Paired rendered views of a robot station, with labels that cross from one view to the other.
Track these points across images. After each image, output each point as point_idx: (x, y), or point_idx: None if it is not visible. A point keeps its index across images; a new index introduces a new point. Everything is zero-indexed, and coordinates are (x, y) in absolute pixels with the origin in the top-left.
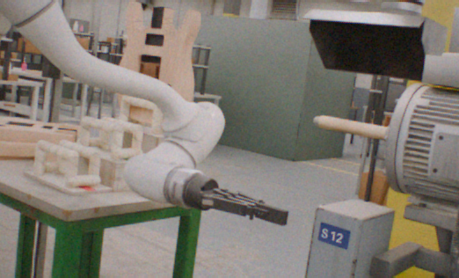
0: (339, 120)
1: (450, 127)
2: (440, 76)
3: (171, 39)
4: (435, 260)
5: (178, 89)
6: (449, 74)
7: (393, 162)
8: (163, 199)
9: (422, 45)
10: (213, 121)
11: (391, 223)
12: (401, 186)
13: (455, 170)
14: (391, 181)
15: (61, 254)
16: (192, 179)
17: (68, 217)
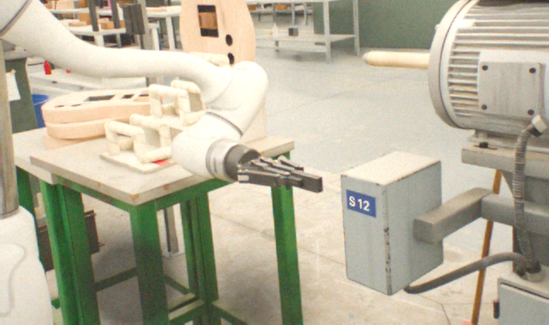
0: (389, 54)
1: (498, 51)
2: None
3: None
4: (503, 210)
5: (238, 39)
6: None
7: (440, 101)
8: (210, 175)
9: None
10: (251, 82)
11: (437, 175)
12: (459, 124)
13: (508, 104)
14: (446, 121)
15: (138, 237)
16: (230, 153)
17: (135, 201)
